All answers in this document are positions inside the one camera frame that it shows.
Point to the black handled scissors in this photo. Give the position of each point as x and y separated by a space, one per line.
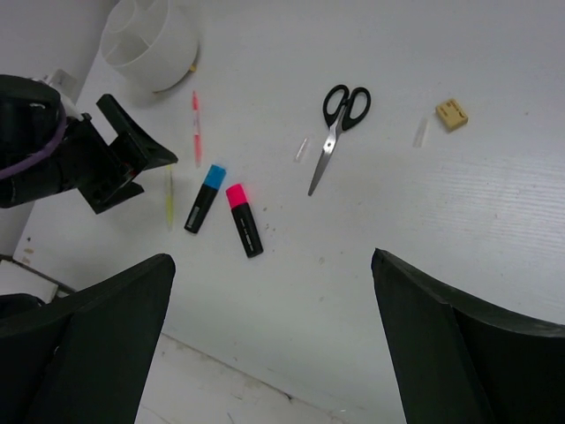
338 122

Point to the pink cap black marker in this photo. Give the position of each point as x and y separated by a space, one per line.
244 220

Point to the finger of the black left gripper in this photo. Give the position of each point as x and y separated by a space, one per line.
133 146
105 194

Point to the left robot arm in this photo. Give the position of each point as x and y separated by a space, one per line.
48 147

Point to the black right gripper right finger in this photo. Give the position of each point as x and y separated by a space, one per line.
460 359

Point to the clear pen cap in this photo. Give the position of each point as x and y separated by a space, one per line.
301 150
420 135

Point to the white round compartment container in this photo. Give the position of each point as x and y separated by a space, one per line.
153 44

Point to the tan eraser block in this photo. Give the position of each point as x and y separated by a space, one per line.
451 115

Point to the yellow thin highlighter pen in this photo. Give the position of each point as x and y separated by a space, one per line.
169 200

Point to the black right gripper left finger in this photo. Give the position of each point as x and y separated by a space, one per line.
84 358

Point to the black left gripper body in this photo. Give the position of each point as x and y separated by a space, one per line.
84 157

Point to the blue cap black marker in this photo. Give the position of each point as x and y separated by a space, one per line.
205 198

